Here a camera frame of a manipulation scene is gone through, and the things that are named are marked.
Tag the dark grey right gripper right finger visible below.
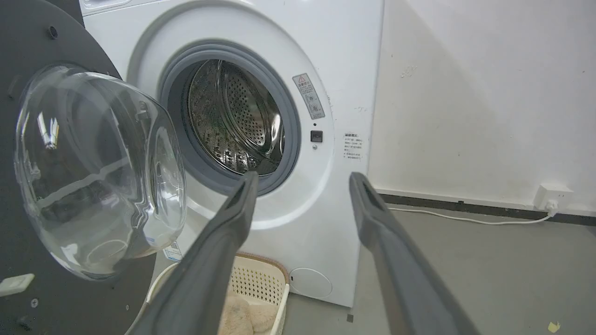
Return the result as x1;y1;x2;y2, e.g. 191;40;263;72
349;172;480;335

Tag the white plastic laundry basket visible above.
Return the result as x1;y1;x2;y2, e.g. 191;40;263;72
126;253;291;335

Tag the white power cable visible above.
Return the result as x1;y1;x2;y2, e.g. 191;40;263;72
387;200;558;226

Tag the white front-load washing machine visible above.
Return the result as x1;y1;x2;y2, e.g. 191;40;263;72
78;0;385;308

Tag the white wall power socket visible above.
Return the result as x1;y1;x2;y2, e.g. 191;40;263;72
534;183;574;213

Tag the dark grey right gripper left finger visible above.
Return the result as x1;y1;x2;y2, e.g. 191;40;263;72
128;171;259;335

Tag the beige fluffy towel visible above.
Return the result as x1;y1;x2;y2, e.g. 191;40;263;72
218;292;278;335

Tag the dark grey washing machine door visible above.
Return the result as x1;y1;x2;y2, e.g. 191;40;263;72
0;0;188;335

